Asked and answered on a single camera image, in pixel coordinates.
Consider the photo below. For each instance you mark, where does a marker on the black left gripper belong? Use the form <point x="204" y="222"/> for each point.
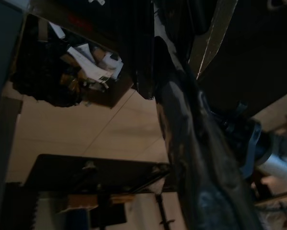
<point x="239" y="134"/>

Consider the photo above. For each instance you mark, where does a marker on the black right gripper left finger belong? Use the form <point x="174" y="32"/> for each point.
<point x="182" y="143"/>

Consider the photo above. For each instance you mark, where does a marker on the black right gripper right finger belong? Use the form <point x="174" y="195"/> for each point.
<point x="230" y="196"/>

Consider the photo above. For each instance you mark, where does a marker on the open cardboard box of junk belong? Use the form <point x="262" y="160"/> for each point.
<point x="93" y="64"/>

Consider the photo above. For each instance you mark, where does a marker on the black flat board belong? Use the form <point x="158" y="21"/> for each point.
<point x="62" y="172"/>

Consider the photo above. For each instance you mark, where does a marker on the grey metal cabinet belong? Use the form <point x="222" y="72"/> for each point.
<point x="2" y="72"/>

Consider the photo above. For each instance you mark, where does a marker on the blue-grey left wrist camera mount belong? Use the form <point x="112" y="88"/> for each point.
<point x="254" y="148"/>

